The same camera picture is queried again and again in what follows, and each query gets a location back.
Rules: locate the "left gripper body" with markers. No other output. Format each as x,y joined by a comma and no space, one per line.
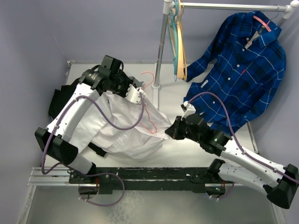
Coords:
123,86

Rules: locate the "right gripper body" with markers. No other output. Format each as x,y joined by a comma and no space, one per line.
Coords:
183,131

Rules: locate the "pink wire hanger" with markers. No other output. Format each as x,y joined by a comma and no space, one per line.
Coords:
143,88

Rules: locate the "white shirt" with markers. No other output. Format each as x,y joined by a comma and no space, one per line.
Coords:
119,129

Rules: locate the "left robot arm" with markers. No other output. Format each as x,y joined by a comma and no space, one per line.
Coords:
54,140

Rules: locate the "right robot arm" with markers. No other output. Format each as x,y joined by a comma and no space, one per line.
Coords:
235,164

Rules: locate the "grey shirt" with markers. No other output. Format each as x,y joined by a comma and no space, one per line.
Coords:
136,83

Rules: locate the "wooden hanger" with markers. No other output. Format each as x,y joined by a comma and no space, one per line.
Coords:
181,73

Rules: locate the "blue plaid shirt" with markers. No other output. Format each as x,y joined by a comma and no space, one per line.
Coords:
234,83

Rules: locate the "pink plastic hanger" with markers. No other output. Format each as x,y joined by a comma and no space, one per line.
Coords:
263,27

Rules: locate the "metal clothes rack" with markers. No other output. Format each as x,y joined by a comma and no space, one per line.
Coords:
288,11

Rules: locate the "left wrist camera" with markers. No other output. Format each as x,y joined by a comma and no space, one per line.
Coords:
133,94

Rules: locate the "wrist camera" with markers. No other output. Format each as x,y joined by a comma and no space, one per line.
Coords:
188,109
133,94

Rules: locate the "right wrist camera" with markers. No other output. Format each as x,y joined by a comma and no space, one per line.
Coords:
188,109

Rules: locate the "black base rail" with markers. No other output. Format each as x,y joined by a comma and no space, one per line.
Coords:
196,180

